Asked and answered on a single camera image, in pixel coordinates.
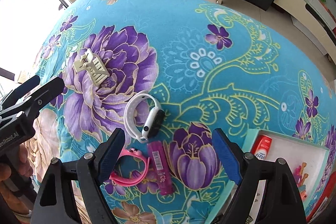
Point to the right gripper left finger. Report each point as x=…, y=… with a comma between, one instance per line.
x=55, y=201

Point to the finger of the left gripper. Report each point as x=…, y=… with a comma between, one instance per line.
x=40, y=98
x=12, y=97

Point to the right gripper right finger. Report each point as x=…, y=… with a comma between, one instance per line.
x=244, y=168

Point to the pink puppy toy figure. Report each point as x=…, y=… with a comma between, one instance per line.
x=300, y=176

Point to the cream hair claw clip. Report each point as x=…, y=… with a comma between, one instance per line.
x=93, y=65

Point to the white smartwatch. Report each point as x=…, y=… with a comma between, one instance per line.
x=143, y=117

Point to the white tray with teal rim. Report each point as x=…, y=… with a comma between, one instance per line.
x=288, y=166

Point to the red plastic stool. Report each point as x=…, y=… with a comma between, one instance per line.
x=323, y=199

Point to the red white small bottle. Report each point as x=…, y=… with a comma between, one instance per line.
x=261, y=146

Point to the floral blue tablecloth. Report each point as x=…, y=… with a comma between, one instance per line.
x=208, y=66

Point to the cream tv cabinet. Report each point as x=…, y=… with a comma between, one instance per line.
x=309, y=17

